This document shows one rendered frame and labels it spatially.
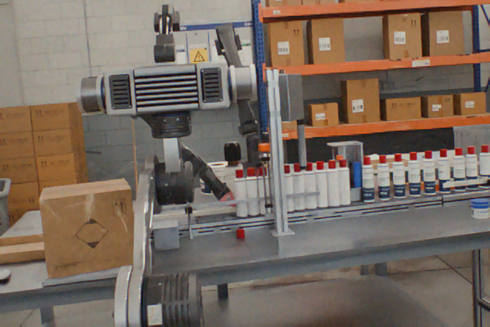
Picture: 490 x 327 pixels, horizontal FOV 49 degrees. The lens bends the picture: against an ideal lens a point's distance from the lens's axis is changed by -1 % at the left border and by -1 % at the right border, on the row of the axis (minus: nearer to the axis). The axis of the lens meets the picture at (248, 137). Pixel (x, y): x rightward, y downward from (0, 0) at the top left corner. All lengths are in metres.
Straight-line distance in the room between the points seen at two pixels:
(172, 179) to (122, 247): 0.32
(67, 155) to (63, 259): 3.71
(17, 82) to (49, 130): 1.70
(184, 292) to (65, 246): 0.65
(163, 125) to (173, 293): 0.60
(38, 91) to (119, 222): 5.34
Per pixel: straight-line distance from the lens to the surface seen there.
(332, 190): 2.42
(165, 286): 1.41
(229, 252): 2.06
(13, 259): 2.30
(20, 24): 7.28
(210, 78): 1.75
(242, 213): 2.34
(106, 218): 1.92
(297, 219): 2.37
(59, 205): 1.91
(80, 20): 7.08
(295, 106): 2.23
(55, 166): 5.64
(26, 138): 5.67
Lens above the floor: 1.45
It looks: 6 degrees down
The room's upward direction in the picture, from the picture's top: 4 degrees counter-clockwise
